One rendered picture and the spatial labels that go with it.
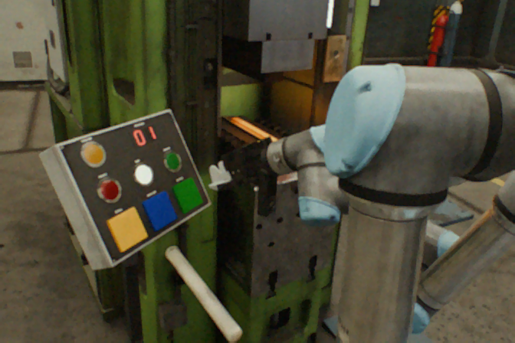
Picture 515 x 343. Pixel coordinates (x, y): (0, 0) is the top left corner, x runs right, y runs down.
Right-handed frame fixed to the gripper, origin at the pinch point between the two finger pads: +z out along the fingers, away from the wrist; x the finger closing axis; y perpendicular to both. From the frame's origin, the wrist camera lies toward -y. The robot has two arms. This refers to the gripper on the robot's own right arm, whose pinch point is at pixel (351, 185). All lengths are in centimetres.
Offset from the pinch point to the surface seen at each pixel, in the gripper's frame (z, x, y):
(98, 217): 7, -68, -5
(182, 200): 13.0, -46.4, -0.8
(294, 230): 24.8, 1.7, 29.2
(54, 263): 148, -66, 100
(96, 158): 14, -66, -16
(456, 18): 388, 645, -9
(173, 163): 19, -46, -9
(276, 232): 24.8, -6.6, 27.6
